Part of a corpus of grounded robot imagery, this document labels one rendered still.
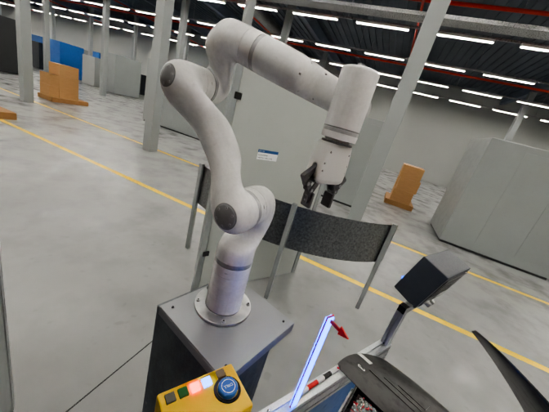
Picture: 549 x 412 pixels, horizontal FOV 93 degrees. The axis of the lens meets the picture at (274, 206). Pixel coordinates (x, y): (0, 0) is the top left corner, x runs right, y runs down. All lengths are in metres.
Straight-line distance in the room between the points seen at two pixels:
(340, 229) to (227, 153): 1.71
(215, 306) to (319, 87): 0.71
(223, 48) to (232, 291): 0.68
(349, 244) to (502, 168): 4.67
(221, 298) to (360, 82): 0.70
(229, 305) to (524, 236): 6.56
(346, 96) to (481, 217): 6.22
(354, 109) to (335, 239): 1.83
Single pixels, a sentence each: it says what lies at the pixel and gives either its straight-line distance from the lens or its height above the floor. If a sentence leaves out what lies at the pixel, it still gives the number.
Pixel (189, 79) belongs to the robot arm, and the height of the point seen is 1.63.
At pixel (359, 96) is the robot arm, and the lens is 0.63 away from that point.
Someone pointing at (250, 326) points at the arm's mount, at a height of 0.97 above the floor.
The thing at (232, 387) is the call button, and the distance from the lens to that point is 0.65.
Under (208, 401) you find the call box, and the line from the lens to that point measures 0.64.
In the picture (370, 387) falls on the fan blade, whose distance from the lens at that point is 0.63.
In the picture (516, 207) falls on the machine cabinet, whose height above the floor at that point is 1.16.
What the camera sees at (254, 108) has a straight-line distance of 2.01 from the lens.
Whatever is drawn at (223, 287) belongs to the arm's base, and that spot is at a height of 1.08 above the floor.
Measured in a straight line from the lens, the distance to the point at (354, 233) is 2.41.
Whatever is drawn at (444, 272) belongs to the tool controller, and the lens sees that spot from 1.18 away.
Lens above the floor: 1.61
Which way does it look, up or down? 19 degrees down
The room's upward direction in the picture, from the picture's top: 16 degrees clockwise
